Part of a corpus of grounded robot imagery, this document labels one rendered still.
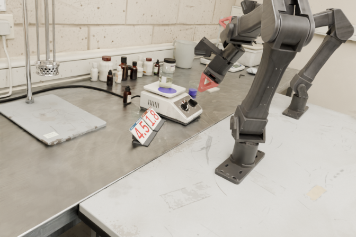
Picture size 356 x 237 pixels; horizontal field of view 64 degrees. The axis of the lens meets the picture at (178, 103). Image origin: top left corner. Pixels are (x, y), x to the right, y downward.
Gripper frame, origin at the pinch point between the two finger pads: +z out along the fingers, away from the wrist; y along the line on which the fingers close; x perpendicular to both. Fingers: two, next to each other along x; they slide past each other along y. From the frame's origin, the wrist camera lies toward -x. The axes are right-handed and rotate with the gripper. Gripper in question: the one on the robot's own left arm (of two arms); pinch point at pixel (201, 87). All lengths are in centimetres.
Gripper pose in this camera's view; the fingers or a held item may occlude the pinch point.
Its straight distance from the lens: 100.0
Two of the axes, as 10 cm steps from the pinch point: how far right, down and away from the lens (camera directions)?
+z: -5.4, 6.4, 5.5
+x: 7.7, 6.3, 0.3
